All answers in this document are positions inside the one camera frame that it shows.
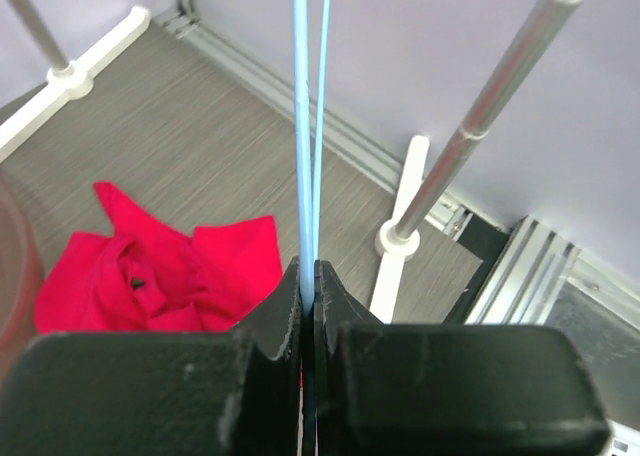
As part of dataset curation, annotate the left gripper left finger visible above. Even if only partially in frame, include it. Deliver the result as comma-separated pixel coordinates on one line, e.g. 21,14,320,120
1,261,302,455

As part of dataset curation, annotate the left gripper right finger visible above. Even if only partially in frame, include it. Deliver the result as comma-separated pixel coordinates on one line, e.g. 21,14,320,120
314,261,610,455

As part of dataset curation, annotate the red t shirt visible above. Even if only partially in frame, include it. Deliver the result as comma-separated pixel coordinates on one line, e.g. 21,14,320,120
35,181,283,334

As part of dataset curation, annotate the light blue wire hanger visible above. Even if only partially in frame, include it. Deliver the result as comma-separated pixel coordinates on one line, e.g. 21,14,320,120
293,0,331,314

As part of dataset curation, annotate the metal clothes rack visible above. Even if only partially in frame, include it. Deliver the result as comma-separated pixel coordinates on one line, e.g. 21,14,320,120
1,0,584,323

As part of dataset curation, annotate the brown translucent plastic lid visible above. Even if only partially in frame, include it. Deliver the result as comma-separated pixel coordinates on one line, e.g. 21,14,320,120
1,179,44,379

